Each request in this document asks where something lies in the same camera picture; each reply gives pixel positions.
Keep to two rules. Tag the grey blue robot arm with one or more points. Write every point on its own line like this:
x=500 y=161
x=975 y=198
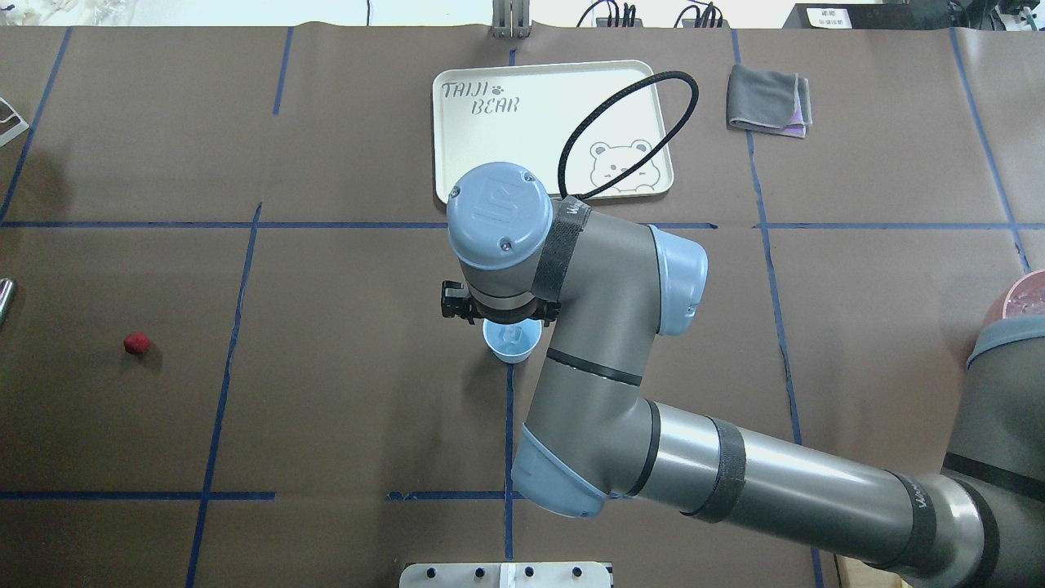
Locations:
x=613 y=286

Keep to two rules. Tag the light blue plastic cup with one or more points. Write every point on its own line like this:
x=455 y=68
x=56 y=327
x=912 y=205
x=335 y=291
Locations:
x=515 y=353

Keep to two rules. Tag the cream bear serving tray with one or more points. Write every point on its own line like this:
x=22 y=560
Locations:
x=525 y=114

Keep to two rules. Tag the grey purple folded cloth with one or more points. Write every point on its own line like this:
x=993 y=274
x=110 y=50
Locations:
x=772 y=102

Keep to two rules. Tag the red strawberry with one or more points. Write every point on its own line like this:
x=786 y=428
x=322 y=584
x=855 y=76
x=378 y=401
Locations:
x=137 y=344

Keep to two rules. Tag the black box white label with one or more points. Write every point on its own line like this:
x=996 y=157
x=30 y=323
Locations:
x=888 y=15

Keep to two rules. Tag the pink bowl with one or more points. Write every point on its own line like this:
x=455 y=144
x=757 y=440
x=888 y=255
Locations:
x=1020 y=298

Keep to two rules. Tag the steel muddler black tip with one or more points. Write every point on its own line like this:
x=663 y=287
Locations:
x=7 y=294

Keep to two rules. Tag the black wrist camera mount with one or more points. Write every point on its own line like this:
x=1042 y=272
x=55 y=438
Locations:
x=456 y=301

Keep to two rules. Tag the grey metal clamp post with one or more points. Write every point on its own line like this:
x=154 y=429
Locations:
x=511 y=19

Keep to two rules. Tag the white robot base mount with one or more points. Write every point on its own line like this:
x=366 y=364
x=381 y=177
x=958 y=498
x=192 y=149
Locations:
x=508 y=574

